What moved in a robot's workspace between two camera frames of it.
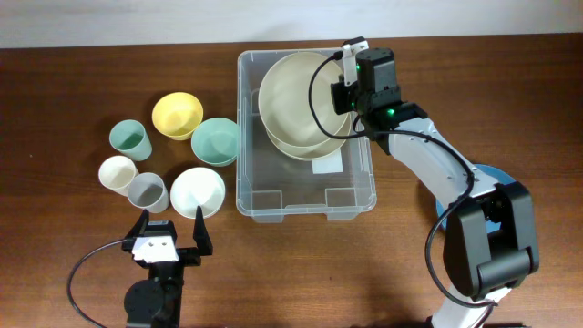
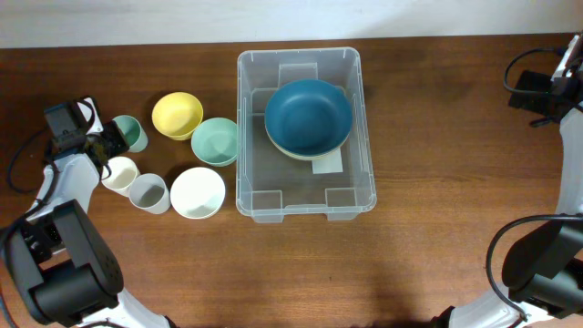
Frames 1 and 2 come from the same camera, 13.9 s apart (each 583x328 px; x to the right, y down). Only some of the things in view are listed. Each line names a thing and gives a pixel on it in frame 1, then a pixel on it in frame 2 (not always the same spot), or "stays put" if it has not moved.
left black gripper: x=192 y=255 to x=114 y=128
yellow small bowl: x=177 y=115 stays put
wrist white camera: x=155 y=249 to x=91 y=115
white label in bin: x=330 y=164 stays put
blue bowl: x=496 y=175 to x=308 y=117
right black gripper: x=339 y=103 to x=534 y=81
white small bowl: x=197 y=187 stays put
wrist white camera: x=350 y=62 to x=572 y=60
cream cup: x=116 y=172 stays put
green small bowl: x=217 y=141 stays put
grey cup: x=148 y=191 stays put
